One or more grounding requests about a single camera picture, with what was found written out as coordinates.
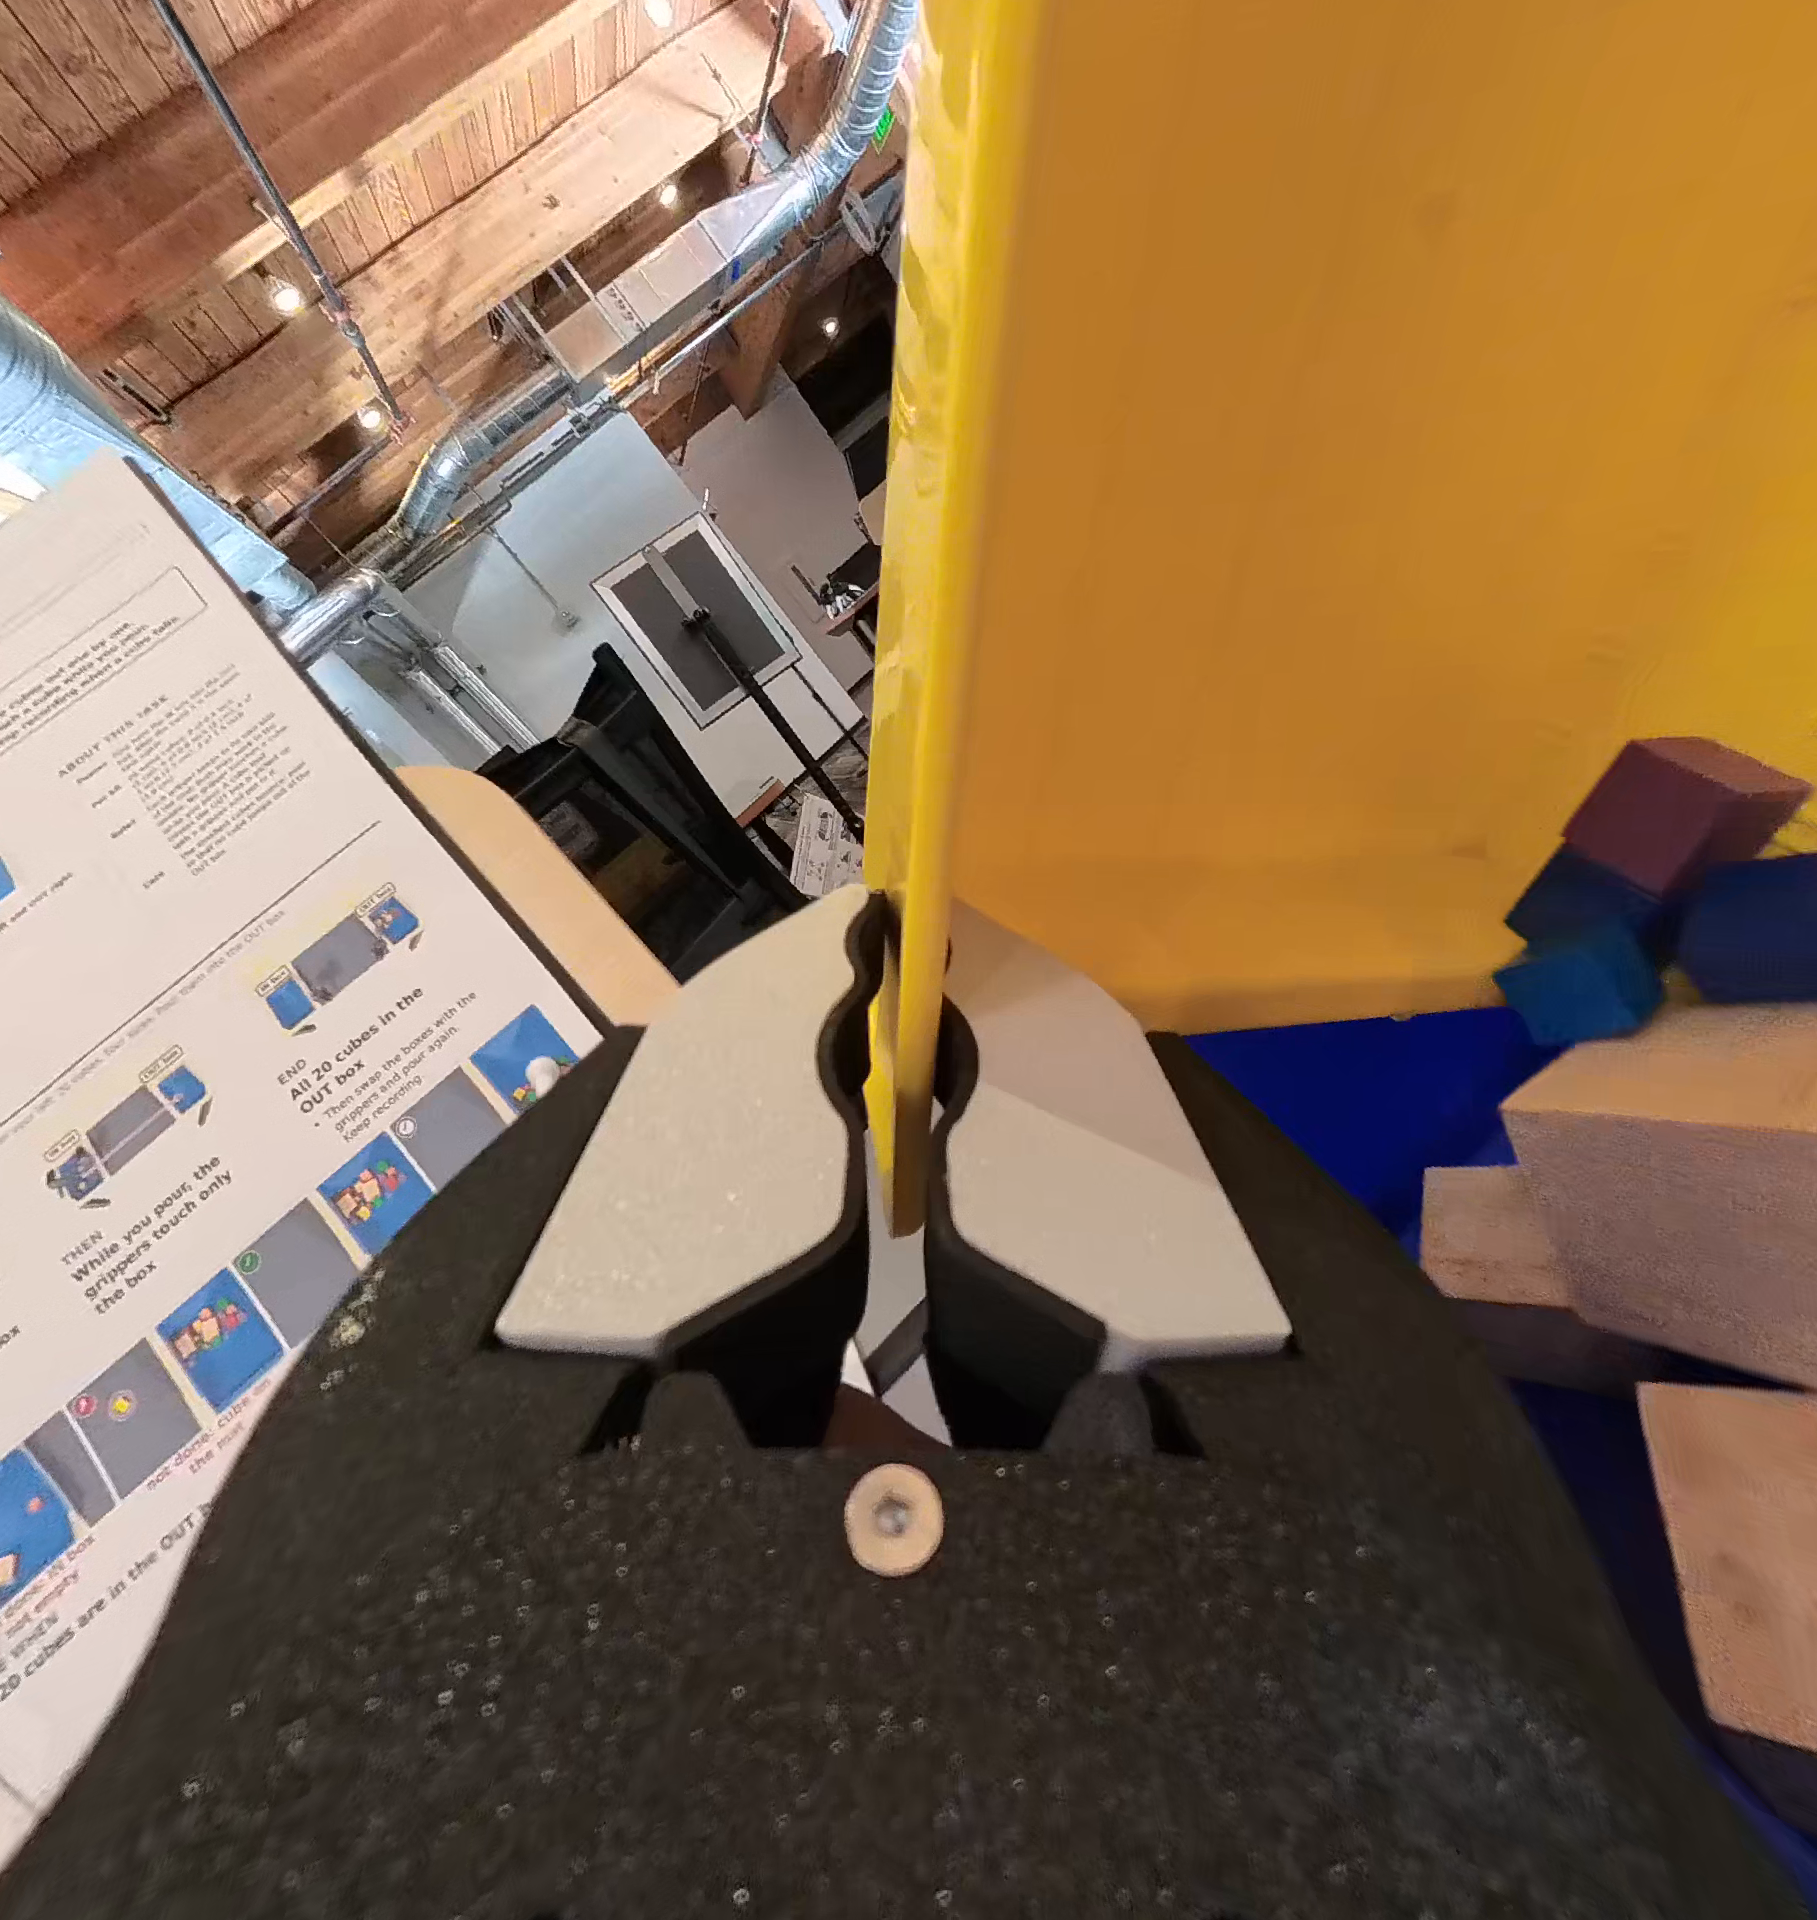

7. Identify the black tripod pole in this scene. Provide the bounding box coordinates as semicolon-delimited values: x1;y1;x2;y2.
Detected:
683;609;866;846

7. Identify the small blue cube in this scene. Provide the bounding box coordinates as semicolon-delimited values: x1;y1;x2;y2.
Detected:
1675;849;1817;1004
1493;916;1668;1048
1502;846;1668;948

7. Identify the pile of plain wooden cubes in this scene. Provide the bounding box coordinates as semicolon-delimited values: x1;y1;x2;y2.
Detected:
1418;1004;1817;1768

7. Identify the white paper sheet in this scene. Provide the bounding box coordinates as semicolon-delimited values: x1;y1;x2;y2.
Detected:
0;449;611;1858

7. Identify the black office chair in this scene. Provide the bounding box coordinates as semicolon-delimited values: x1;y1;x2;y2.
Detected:
480;650;810;984

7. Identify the yellow plastic bin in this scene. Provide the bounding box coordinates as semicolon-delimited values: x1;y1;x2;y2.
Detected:
860;0;1817;1236

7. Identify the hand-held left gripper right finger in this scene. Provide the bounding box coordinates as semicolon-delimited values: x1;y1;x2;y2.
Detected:
922;901;1297;1448

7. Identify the blue plastic bin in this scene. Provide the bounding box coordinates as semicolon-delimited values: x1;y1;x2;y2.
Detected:
1179;1004;1817;1920

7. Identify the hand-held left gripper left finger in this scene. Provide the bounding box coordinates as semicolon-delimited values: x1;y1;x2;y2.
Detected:
497;884;871;1448

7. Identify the white printed sheet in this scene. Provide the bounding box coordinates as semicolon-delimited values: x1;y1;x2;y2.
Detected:
792;795;866;891

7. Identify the small purple cube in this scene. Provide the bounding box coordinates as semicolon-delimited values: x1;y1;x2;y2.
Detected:
1560;736;1817;901

